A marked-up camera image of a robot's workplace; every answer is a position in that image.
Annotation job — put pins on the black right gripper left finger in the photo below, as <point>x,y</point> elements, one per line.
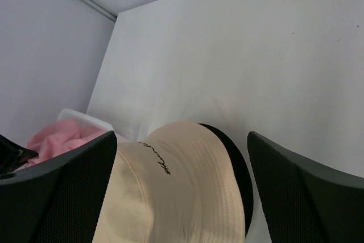
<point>58,200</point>

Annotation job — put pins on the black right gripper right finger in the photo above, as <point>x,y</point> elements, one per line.
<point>303,200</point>

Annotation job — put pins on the beige bucket hat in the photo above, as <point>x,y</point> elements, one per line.
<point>178,185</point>

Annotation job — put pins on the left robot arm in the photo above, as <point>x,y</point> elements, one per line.
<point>14,156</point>

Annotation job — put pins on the white plastic basket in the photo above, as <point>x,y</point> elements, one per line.
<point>86,120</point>

